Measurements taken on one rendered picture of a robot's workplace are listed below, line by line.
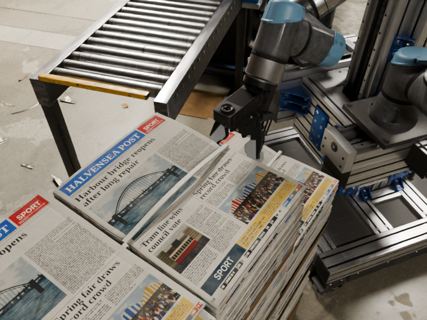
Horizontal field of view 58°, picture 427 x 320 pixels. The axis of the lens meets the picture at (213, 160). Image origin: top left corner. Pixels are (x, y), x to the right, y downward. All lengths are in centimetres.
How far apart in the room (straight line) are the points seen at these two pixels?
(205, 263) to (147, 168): 23
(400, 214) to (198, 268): 142
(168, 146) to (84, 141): 175
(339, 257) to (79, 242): 120
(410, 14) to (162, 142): 95
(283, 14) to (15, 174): 196
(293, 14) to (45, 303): 63
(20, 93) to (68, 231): 248
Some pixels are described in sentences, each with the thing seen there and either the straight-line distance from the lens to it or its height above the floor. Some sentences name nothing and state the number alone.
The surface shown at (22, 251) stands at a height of 107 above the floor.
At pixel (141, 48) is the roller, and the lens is 169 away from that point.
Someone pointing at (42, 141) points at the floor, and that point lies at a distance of 260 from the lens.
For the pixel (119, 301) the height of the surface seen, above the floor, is 107.
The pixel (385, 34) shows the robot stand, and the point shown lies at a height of 100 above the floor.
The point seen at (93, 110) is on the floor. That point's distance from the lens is 274.
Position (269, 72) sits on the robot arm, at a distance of 77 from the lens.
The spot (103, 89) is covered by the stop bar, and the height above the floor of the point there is 82.
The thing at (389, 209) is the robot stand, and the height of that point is 21.
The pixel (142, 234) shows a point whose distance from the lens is 65.
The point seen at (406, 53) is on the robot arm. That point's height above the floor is 105.
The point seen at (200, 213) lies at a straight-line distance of 67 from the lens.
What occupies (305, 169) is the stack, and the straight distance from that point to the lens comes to 108.
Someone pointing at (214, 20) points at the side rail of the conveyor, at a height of 80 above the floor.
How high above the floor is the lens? 159
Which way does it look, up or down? 45 degrees down
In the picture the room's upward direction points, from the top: straight up
